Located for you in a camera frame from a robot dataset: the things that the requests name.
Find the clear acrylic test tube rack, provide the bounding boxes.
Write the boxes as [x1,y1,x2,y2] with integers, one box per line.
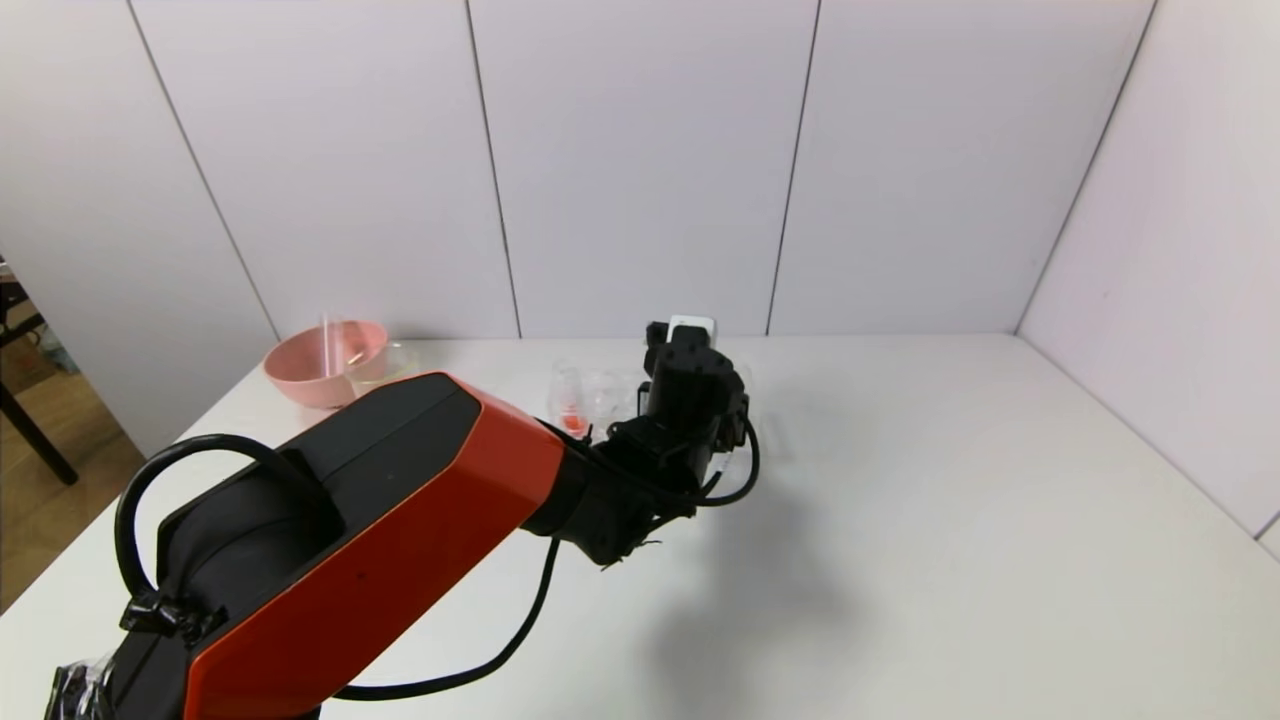
[548,358,771,461]

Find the test tube with red pigment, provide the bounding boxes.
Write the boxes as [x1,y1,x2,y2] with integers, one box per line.
[553,362,592,439]

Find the clear plastic measuring beaker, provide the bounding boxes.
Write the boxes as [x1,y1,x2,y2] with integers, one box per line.
[345,340,421,396]

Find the pink bowl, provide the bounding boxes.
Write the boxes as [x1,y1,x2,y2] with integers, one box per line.
[263,320,389,409]

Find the black stand leg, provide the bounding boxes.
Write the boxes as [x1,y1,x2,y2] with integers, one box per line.
[0,275,79,486]

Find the thin black camera cable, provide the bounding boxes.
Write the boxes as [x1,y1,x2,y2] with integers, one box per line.
[690,420,761,508]

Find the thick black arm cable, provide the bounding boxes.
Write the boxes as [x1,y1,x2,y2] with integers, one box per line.
[335,540,561,701]

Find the black cable loop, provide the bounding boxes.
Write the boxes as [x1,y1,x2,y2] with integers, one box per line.
[115,435,331,601]

